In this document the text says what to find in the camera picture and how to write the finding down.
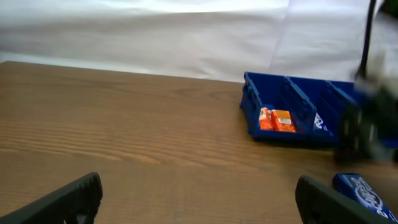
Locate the blue tray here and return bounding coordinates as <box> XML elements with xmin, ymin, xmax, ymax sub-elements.
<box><xmin>239</xmin><ymin>71</ymin><xmax>398</xmax><ymax>151</ymax></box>

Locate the orange candy box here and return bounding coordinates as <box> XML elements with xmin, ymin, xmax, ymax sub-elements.
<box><xmin>258</xmin><ymin>106</ymin><xmax>275</xmax><ymax>131</ymax></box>
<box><xmin>270</xmin><ymin>109</ymin><xmax>297</xmax><ymax>134</ymax></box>

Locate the black cable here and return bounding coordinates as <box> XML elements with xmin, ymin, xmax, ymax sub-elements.
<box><xmin>356</xmin><ymin>0</ymin><xmax>377</xmax><ymax>80</ymax></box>

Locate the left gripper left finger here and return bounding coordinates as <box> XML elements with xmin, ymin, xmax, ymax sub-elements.
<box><xmin>0</xmin><ymin>172</ymin><xmax>104</xmax><ymax>224</ymax></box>

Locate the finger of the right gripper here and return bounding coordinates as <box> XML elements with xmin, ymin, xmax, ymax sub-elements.
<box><xmin>333</xmin><ymin>103</ymin><xmax>379</xmax><ymax>164</ymax></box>

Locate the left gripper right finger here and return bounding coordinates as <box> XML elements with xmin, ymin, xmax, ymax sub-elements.
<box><xmin>294</xmin><ymin>174</ymin><xmax>396</xmax><ymax>224</ymax></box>

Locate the blue candy pack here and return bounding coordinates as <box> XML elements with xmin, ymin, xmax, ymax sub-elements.
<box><xmin>312</xmin><ymin>112</ymin><xmax>331</xmax><ymax>133</ymax></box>
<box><xmin>331</xmin><ymin>172</ymin><xmax>398</xmax><ymax>223</ymax></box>

